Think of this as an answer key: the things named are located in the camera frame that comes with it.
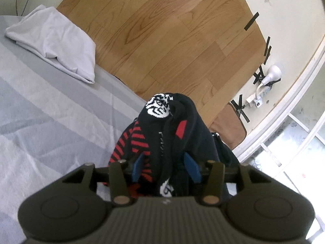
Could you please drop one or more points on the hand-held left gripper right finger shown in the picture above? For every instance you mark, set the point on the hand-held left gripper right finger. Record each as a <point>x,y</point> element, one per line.
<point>192,168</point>

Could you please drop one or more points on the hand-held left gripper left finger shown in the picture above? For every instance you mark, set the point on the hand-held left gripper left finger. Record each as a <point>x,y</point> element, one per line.
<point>138,168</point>

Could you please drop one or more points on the black patterned knit sweater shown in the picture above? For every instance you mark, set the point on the black patterned knit sweater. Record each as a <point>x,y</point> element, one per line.
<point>167,147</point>

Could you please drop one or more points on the black and green garment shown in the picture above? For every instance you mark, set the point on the black and green garment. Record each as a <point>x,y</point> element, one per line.
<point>227,150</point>

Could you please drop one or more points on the brown cushion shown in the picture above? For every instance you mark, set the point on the brown cushion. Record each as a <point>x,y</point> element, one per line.
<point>229,127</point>

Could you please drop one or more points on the black tape strip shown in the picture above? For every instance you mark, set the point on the black tape strip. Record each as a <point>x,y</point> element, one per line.
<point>251,21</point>
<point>260,75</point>
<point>242,109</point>
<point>267,50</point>

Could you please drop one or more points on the grey striped bed sheet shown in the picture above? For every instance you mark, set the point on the grey striped bed sheet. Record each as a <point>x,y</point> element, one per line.
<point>50,122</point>

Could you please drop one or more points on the wooden headboard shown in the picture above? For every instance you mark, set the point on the wooden headboard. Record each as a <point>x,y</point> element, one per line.
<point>162,33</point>

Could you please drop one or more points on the white folded cloth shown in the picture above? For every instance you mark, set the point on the white folded cloth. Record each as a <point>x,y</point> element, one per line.
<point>54,45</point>

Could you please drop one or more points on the white window frame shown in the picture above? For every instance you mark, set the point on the white window frame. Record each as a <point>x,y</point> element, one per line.
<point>284,122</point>

